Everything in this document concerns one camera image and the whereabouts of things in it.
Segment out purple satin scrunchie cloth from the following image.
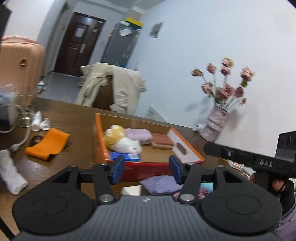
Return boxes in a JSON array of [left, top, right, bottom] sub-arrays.
[[173, 187, 213, 201]]

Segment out light blue plush toy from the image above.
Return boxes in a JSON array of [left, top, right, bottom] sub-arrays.
[[200, 182, 214, 192]]

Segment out lavender cloth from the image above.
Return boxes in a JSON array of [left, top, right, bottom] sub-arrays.
[[140, 175, 183, 195]]

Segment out blue tissue packet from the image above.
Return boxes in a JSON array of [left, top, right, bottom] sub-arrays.
[[110, 152, 140, 162]]

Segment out yellow white plush toy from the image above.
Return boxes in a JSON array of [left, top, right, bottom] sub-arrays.
[[104, 125, 142, 154]]

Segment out brown rectangular sponge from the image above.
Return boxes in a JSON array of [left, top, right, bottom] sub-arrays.
[[152, 133, 174, 150]]

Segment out lilac fluffy towel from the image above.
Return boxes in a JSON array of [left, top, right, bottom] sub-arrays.
[[125, 128, 152, 145]]

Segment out person's right hand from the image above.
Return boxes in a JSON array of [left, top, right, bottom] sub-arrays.
[[249, 172, 287, 197]]

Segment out red cardboard box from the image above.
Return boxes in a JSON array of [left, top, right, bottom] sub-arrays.
[[94, 113, 204, 182]]

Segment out pink ceramic vase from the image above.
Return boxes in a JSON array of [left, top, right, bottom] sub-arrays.
[[200, 106, 229, 142]]

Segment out orange folded cloth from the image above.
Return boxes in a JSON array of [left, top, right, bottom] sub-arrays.
[[25, 128, 70, 161]]

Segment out small white bottle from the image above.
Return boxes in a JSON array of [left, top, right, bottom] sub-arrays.
[[31, 111, 51, 132]]

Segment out dried pink rose bouquet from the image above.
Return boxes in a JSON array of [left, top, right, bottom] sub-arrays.
[[191, 57, 255, 111]]

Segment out crumpled white tissue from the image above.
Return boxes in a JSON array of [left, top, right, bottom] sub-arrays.
[[0, 150, 28, 195]]

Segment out beige coat on chair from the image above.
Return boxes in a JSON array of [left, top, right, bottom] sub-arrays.
[[75, 62, 147, 115]]

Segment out grey refrigerator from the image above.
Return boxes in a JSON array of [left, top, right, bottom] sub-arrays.
[[100, 21, 142, 67]]

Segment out dark brown entrance door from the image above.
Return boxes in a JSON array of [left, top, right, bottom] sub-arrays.
[[54, 12, 105, 77]]

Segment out pink hard-shell suitcase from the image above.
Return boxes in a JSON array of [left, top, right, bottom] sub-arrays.
[[1, 36, 45, 108]]

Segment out yellow box on refrigerator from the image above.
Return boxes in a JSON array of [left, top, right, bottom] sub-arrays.
[[125, 18, 143, 27]]

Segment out white charging cable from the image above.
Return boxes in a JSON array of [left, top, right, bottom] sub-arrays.
[[0, 104, 32, 152]]

